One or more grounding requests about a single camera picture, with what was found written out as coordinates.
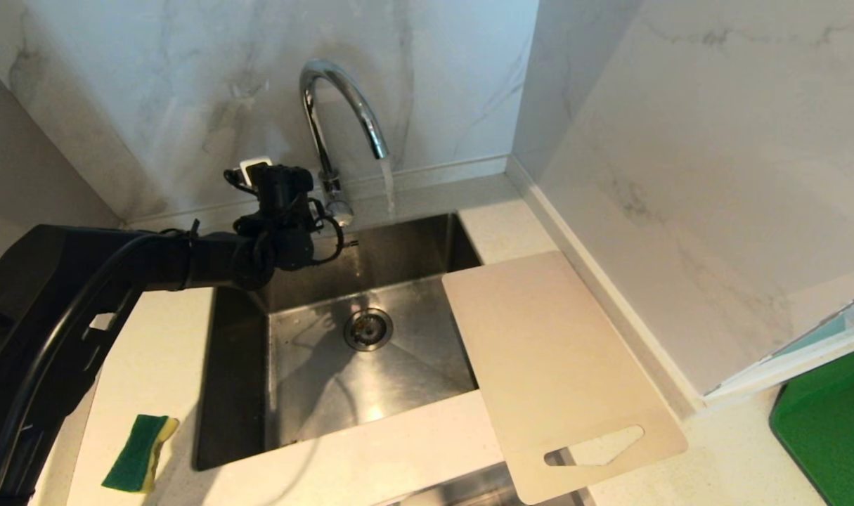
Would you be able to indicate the beige cutting board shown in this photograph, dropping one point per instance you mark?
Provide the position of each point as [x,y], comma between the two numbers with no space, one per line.
[553,365]

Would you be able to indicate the stainless steel sink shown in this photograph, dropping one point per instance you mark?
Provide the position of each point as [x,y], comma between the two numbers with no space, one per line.
[370,393]

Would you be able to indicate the round metal sink drain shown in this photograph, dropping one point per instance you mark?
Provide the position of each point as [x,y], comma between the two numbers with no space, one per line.
[367,329]

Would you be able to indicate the white window frame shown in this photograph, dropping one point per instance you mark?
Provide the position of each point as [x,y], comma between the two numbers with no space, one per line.
[792,358]

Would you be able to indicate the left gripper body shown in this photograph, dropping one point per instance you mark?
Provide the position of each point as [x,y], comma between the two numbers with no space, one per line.
[286,186]

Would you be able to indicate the chrome gooseneck faucet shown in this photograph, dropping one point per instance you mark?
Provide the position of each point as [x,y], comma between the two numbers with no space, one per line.
[342,88]

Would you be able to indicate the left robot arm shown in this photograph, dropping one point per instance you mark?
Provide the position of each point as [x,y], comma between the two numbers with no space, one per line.
[61,281]

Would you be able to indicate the green and yellow sponge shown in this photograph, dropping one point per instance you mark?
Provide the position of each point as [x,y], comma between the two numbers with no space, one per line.
[135,453]

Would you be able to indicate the green tray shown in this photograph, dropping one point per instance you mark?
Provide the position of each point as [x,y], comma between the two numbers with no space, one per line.
[834,422]

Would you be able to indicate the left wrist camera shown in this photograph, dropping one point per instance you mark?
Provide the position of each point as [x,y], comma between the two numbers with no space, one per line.
[252,169]

